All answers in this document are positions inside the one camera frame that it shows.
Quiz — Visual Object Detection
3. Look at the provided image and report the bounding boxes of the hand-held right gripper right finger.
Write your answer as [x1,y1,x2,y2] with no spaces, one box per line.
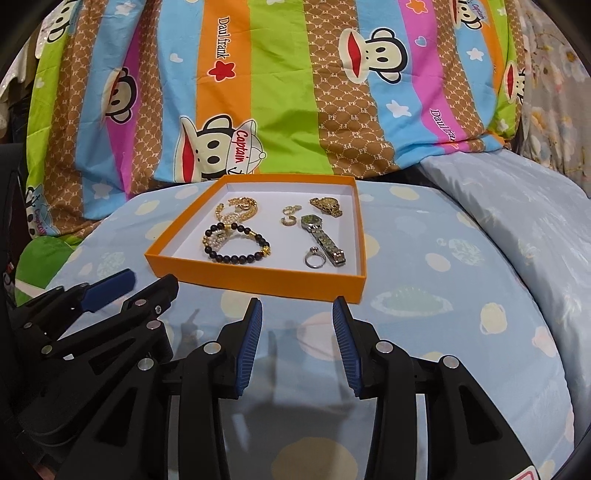
[332,295,539,480]

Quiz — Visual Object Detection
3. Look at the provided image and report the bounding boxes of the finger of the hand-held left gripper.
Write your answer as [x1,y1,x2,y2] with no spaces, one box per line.
[41,274,181,416]
[16,269,137,334]

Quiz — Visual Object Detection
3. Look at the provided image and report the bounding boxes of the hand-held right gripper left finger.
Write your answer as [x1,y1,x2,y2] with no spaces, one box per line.
[55,298,264,480]

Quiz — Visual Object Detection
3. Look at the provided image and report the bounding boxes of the orange cardboard box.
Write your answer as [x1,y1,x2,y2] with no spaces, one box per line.
[144,174,368,304]

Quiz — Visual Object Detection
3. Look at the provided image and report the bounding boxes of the black bead bracelet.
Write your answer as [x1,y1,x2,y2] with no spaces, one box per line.
[204,222,271,265]

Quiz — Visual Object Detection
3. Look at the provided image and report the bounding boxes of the pearl bracelet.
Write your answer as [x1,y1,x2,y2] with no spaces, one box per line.
[202,210,246,254]

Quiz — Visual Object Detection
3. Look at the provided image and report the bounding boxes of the silver wristwatch with blue dial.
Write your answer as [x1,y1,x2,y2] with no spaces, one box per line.
[300,213,348,268]

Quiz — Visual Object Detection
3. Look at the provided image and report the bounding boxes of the light blue dotted bed sheet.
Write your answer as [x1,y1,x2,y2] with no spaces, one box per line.
[46,178,578,480]

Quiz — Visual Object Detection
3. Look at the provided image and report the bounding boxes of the gold wristwatch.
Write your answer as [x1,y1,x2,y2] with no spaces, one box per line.
[309,196,345,217]

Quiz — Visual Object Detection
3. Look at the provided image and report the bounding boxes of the pale blue quilt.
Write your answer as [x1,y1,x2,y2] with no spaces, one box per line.
[418,150,591,444]

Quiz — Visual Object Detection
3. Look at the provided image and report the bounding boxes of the hanging clothes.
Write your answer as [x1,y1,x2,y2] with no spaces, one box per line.
[0,18,51,144]

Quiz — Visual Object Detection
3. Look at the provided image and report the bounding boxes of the striped monkey print blanket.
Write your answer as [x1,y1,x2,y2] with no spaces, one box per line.
[18,0,527,296]

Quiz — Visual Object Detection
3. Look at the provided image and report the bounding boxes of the floral curtain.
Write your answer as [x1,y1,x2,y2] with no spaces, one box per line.
[512,0,591,185]

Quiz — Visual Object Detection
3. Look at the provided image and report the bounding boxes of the gold chain bracelet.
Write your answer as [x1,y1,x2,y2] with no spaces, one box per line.
[216,196,260,223]

